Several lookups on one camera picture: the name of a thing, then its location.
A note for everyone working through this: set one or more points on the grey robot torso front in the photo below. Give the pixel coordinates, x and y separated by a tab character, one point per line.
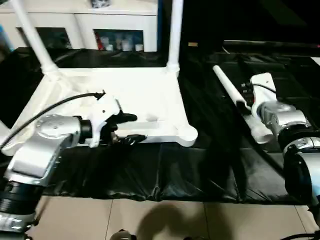
122	235

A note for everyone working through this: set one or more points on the white plastic table top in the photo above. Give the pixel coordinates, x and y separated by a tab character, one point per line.
137	87

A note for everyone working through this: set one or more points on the white sideboard with glass doors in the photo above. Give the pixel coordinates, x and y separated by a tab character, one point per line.
112	17

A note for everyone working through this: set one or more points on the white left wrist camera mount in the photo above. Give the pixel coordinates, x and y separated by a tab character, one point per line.
105	112

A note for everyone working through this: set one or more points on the dark patterned ornament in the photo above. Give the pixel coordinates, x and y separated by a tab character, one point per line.
100	3

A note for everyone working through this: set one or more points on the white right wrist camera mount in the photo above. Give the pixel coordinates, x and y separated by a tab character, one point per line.
262	100

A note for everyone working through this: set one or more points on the flat white board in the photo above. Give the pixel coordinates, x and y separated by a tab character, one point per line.
316	60

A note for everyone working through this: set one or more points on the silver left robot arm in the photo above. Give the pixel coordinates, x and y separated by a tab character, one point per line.
50	130

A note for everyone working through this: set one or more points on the grey curtain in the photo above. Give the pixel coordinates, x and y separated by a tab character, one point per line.
6	42

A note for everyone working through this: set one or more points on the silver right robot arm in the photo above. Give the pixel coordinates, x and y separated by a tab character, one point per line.
287	117

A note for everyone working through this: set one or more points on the small yellow label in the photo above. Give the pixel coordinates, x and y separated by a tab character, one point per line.
192	44

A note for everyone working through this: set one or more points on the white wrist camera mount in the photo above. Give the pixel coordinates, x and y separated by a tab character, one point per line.
262	100
105	112

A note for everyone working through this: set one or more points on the black glossy mat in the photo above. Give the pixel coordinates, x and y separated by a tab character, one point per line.
175	170

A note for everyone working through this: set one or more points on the small red box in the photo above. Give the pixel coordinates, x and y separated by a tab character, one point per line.
99	41

